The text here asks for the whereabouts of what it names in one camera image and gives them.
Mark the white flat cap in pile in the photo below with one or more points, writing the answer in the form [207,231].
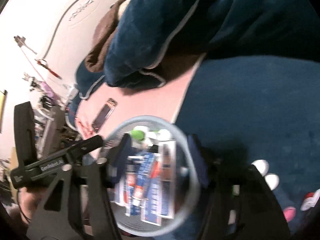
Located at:
[262,166]

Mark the person left hand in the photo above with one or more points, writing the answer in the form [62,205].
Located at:
[28,199]

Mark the pink bottle cap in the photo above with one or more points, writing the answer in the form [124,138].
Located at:
[289,213]

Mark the blue ointment box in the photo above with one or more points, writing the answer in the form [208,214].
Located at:
[149,211]

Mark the brown fleece blanket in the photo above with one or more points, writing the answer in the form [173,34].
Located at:
[103,36]

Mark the white cap on red ring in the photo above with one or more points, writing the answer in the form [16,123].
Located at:
[310,200]

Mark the grey mesh basket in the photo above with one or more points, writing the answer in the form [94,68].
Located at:
[179,185]

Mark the white cap lower pile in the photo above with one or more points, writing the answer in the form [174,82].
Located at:
[272,181]

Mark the large white lid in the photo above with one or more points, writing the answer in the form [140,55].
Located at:
[163,135]

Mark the green cap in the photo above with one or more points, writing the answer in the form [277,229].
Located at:
[138,132]

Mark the black smartphone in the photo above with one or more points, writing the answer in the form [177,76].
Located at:
[104,114]

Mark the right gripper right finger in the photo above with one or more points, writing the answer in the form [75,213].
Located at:
[241,205]

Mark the dark blue velvet blanket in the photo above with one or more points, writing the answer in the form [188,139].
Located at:
[260,107]

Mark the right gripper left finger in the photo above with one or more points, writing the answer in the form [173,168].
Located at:
[76,204]

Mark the folded dark blue quilt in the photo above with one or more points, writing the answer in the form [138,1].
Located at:
[150,30]

